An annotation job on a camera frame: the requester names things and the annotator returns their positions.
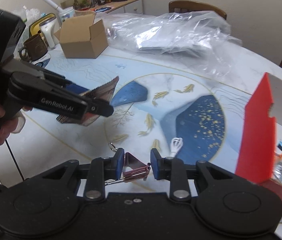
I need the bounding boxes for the red and white cardboard box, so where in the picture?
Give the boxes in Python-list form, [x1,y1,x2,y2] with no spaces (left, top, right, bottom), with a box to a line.
[235,73,282,200]

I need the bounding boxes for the open small cardboard box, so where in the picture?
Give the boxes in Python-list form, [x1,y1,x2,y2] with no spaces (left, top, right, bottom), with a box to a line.
[54,14,108,59]

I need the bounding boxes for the brown ceramic mug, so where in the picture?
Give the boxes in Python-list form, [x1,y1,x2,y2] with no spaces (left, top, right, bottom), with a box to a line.
[18,34,48,62]

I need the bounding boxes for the maroon folding tool with keyring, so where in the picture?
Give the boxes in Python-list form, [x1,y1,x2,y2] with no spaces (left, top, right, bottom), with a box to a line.
[104,142,151,186]

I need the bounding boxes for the brown wooden chair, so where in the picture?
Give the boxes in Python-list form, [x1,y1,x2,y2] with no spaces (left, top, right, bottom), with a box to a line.
[168,0,227,20]

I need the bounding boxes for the shiny brown foil packet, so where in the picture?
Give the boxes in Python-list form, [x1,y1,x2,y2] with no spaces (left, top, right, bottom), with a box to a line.
[56,76,119,126]

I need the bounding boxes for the white electric kettle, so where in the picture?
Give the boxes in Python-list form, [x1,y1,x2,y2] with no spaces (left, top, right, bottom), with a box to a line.
[39,16,57,48]

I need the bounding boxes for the white side cabinet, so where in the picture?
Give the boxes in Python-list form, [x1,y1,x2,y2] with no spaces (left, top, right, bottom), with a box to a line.
[92,0,144,14]

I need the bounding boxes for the crumpled clear plastic bag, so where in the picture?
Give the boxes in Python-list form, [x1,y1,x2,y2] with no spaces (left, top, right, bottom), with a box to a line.
[102,11,242,77]

